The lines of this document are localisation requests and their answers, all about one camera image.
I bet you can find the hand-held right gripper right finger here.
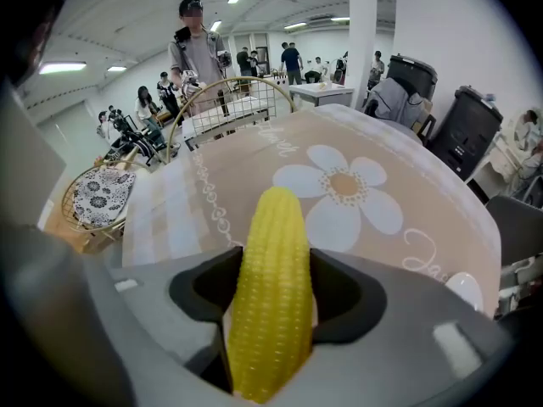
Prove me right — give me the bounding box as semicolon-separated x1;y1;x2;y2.
277;247;515;407

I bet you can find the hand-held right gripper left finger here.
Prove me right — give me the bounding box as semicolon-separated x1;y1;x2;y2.
0;222;245;407

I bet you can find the yellow corn cob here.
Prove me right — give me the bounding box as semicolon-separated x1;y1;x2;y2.
227;186;316;404

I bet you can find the black and white floral cloth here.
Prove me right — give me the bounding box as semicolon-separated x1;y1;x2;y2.
73;169;137;229

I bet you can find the grey chair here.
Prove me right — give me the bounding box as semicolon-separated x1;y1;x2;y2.
484;194;543;267

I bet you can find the beige flower print tablecloth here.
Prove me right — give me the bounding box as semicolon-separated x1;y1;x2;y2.
121;103;504;318

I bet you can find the black plastic bin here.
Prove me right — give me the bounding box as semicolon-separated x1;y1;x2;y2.
386;53;439;101
429;85;504;182

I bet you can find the white dresser with mirror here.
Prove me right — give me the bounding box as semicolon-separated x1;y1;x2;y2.
465;107;543;197

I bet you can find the grey jacket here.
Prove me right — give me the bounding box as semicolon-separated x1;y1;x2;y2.
363;76;434;131

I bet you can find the white table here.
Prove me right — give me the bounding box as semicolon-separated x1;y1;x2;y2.
288;82;355;109

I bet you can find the white pillar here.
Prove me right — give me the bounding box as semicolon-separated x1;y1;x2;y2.
347;0;378;110

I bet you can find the round gold wire basket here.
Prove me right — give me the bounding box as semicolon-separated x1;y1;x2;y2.
60;160;142;233

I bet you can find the tall gold wire basket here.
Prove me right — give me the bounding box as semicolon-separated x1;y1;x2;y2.
166;76;298;165

